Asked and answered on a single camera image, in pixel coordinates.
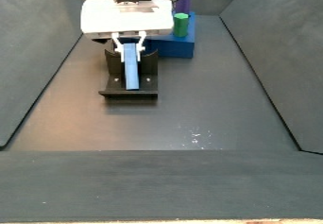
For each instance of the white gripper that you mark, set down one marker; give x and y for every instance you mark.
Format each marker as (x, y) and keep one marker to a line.
(105, 19)

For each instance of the grey-blue rectangular block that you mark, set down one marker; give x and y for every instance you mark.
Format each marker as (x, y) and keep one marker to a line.
(132, 66)

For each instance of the blue foam shape board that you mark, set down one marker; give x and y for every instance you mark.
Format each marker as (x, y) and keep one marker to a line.
(176, 47)

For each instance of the black curved fixture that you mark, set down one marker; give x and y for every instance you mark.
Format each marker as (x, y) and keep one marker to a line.
(117, 83)

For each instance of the green hexagonal prism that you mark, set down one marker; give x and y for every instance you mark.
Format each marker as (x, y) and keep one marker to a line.
(181, 24)

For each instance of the purple star prism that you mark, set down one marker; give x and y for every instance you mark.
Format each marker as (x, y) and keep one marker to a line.
(182, 6)

